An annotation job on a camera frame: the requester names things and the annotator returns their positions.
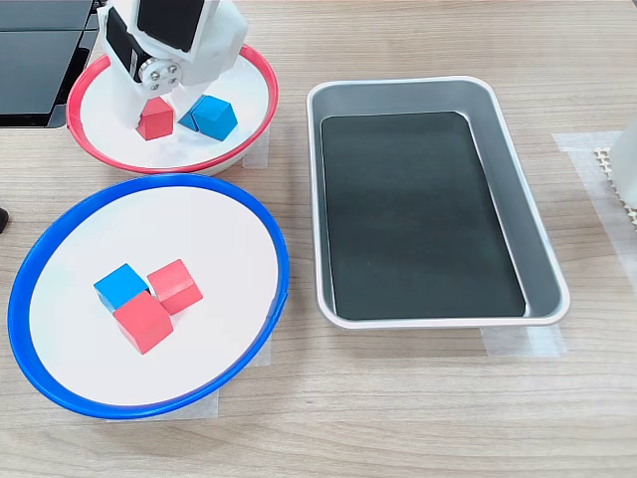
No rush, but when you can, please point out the pale perforated base plate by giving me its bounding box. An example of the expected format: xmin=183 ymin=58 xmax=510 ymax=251
xmin=591 ymin=144 xmax=637 ymax=235

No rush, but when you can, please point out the blue-rimmed white plate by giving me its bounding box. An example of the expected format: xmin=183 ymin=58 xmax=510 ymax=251
xmin=7 ymin=173 xmax=291 ymax=420

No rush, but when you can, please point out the black tray mat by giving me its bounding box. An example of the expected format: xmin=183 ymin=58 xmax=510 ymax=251
xmin=320 ymin=110 xmax=528 ymax=321

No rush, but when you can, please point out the red-rimmed white plate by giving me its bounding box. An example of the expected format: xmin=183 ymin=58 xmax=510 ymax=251
xmin=66 ymin=42 xmax=279 ymax=176

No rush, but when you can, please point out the black flat electronic device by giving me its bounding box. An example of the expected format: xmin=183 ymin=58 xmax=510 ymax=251
xmin=0 ymin=0 xmax=111 ymax=129

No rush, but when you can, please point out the steel tray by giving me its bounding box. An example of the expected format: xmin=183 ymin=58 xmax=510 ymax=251
xmin=306 ymin=75 xmax=572 ymax=331

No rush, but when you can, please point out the red cube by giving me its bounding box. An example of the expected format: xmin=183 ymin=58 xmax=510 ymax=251
xmin=134 ymin=97 xmax=175 ymax=142
xmin=112 ymin=290 xmax=174 ymax=356
xmin=146 ymin=258 xmax=204 ymax=316

